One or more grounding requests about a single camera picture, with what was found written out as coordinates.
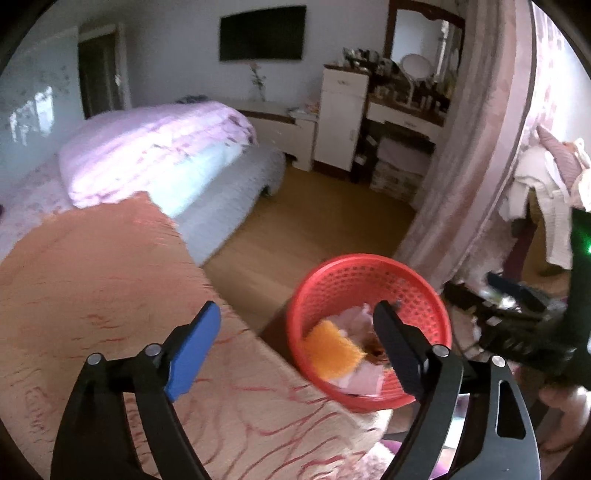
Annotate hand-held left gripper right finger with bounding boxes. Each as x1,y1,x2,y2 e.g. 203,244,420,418
373,300,541,480

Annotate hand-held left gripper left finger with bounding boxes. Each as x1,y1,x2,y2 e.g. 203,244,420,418
50,301,221,480

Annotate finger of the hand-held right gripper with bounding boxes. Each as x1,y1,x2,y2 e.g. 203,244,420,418
487,272,551,315
443,281,570,371

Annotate white tissue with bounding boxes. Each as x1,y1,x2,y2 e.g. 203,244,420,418
332,362,386,398

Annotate white translucent plastic bag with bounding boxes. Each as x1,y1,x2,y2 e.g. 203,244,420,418
335,302,375,342

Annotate yellow-orange knitted cloth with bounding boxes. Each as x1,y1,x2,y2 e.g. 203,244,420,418
305,320,366,381

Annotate red plastic mesh basket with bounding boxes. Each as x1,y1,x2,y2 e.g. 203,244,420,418
285,253,452,413

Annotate person's right hand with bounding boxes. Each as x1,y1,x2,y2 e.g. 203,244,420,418
538,383,591,450

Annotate mustard brown garment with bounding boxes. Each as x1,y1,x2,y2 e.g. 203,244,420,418
526,185,573,278

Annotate person's purple trousers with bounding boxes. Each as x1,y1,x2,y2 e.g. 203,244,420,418
379,439,407,464

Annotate person's pink fleece robe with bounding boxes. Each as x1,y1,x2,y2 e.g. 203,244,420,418
360,450,393,480

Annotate orange rose-pattern blanket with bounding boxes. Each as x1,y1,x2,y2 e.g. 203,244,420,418
0,191,393,480

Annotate pink knitted garment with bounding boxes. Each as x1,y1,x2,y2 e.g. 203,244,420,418
536,124,583,185

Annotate pink floral curtain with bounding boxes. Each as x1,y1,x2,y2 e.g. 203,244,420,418
392,0,568,282

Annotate grey upholstered bed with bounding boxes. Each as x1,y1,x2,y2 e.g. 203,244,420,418
0,102,287,268

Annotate pale blue quilt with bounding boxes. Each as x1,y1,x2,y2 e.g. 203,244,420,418
152,141,250,217

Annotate brown and white dressing table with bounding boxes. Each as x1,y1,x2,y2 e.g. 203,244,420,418
353,97,448,195

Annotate row of cosmetic bottles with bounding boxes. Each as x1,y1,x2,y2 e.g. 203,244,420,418
342,46,455,112

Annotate pink folded duvet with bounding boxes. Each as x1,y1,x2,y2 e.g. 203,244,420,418
58,102,258,209

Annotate low cream cabinet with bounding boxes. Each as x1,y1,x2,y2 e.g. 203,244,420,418
233,99,319,172

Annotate tall white cabinet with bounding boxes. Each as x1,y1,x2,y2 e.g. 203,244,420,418
313,65,370,174

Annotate round white makeup mirror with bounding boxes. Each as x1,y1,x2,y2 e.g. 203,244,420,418
399,54,435,104

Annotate pink flower in vase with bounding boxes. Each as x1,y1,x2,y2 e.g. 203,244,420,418
248,62,267,102

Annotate brown wooden door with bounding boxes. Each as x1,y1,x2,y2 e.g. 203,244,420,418
78,22,132,120

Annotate white floral sliding wardrobe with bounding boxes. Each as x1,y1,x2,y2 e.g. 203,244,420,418
0,25,86,160

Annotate brown-framed wall mirror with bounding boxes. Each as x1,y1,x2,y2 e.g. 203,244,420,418
384,0,467,86

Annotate black wall television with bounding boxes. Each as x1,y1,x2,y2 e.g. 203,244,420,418
218,6,308,63

